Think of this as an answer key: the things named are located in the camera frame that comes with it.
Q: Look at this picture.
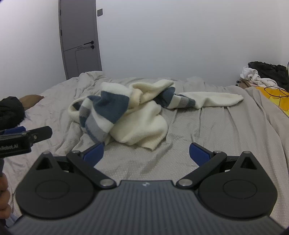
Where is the cardboard box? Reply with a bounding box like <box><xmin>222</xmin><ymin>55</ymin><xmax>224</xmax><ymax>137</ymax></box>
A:
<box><xmin>236</xmin><ymin>78</ymin><xmax>257</xmax><ymax>89</ymax></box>

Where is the grey bed sheet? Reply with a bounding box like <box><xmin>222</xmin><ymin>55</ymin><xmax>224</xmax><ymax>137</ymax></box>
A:
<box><xmin>3</xmin><ymin>72</ymin><xmax>288</xmax><ymax>227</ymax></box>

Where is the white crumpled cloth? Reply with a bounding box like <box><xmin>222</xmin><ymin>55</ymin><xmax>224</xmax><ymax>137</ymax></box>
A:
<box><xmin>240</xmin><ymin>66</ymin><xmax>278</xmax><ymax>88</ymax></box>

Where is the black door handle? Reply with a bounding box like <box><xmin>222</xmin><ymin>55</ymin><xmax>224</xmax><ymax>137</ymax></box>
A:
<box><xmin>83</xmin><ymin>40</ymin><xmax>94</xmax><ymax>49</ymax></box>

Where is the cream blue striped sweater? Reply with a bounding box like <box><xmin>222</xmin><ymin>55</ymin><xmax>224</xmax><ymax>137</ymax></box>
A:
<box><xmin>68</xmin><ymin>79</ymin><xmax>243</xmax><ymax>150</ymax></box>

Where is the person's left hand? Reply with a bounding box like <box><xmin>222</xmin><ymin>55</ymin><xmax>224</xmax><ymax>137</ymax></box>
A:
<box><xmin>0</xmin><ymin>173</ymin><xmax>11</xmax><ymax>219</ymax></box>

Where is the grey wall switch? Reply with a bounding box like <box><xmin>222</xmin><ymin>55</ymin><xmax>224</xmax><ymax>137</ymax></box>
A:
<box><xmin>97</xmin><ymin>8</ymin><xmax>103</xmax><ymax>17</ymax></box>

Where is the black clothes pile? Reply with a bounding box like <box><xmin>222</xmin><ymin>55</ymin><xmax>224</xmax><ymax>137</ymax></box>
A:
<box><xmin>248</xmin><ymin>61</ymin><xmax>288</xmax><ymax>91</ymax></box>

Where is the brown pillow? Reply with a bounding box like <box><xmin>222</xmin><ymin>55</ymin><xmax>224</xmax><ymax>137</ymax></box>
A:
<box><xmin>19</xmin><ymin>95</ymin><xmax>44</xmax><ymax>111</ymax></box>

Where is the grey bedroom door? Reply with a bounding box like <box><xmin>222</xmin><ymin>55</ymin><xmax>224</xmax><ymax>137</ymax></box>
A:
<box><xmin>58</xmin><ymin>0</ymin><xmax>102</xmax><ymax>79</ymax></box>

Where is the yellow cloth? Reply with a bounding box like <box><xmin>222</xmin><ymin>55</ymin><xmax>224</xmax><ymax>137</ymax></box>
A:
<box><xmin>256</xmin><ymin>86</ymin><xmax>289</xmax><ymax>116</ymax></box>

